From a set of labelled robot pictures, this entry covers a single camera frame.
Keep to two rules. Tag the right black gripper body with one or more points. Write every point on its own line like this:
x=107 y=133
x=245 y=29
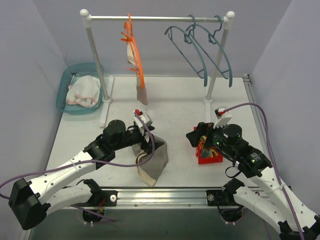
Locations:
x=208 y=133

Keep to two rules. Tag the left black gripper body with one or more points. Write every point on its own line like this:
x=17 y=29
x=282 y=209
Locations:
x=145 y=144

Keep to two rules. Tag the grey beige underwear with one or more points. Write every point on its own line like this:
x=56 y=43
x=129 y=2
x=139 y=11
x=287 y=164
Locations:
x=152 y=170

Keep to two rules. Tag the white pink-trimmed underwear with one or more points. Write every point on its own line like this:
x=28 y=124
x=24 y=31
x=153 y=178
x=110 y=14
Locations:
x=84 y=92

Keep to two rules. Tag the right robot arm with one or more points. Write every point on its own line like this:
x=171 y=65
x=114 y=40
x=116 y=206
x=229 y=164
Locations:
x=291 y=219

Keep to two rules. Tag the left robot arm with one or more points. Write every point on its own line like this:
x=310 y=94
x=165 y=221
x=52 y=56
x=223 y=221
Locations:
x=102 y=150

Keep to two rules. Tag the beige brown underwear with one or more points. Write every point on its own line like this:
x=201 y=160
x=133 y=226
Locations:
x=141 y=92

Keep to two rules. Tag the orange plastic hanger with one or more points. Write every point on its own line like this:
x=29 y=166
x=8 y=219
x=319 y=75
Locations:
x=128 y=36

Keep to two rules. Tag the colourful clothespins pile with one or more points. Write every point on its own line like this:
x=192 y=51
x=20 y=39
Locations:
x=203 y=152

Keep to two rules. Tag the red plastic bin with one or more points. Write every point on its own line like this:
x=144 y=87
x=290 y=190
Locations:
x=218 y=159

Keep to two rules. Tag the white clothes rack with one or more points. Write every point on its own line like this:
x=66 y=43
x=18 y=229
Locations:
x=217 y=29

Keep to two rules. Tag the teal plastic basin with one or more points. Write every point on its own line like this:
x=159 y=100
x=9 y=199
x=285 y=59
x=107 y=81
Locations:
x=70 y=76

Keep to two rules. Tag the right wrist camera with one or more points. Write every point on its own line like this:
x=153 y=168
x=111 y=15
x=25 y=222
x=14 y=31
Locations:
x=223 y=117

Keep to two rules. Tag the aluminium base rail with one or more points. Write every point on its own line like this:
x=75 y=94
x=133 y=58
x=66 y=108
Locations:
x=162 y=197

